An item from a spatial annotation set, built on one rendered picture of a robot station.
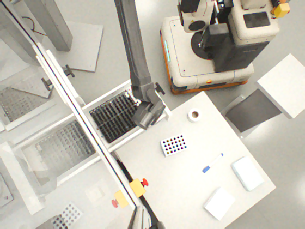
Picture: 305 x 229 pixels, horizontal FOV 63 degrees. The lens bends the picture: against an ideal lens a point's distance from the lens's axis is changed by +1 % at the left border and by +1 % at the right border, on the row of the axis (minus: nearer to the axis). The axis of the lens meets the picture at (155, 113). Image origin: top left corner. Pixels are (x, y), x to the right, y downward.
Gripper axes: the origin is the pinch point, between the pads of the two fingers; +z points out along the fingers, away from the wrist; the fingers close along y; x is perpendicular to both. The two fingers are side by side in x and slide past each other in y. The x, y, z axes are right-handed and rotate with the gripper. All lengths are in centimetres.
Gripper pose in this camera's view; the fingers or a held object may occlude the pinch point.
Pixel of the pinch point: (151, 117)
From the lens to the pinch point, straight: 110.7
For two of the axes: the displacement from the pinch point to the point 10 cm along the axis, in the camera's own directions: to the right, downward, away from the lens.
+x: 8.2, 5.6, -0.9
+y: -5.6, 7.8, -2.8
